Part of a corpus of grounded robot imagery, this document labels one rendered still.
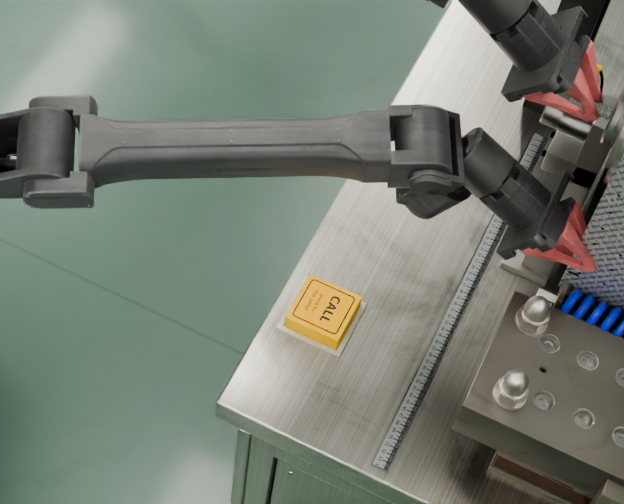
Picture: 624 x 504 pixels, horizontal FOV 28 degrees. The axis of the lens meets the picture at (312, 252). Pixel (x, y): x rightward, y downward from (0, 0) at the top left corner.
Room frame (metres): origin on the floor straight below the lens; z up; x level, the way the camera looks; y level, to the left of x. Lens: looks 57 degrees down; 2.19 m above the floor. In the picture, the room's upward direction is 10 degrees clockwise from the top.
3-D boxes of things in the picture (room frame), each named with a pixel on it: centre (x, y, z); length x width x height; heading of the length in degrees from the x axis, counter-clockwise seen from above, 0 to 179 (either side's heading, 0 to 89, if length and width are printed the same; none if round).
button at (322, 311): (0.76, -0.02, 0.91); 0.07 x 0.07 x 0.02; 73
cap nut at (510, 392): (0.63, -0.23, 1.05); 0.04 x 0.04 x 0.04
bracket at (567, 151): (0.89, -0.27, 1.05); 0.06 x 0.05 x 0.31; 73
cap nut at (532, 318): (0.72, -0.25, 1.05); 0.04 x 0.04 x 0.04
